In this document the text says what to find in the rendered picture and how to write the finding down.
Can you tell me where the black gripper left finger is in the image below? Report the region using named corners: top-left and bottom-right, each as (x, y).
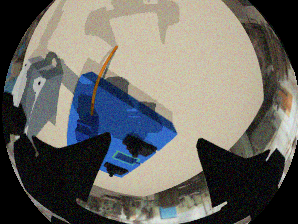
top-left (32, 132), bottom-right (112, 202)

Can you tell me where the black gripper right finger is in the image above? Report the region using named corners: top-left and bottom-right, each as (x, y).
top-left (196, 137), bottom-right (270, 208)

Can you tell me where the blue flat deck plate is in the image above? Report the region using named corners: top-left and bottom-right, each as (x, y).
top-left (67, 72), bottom-right (178, 179)

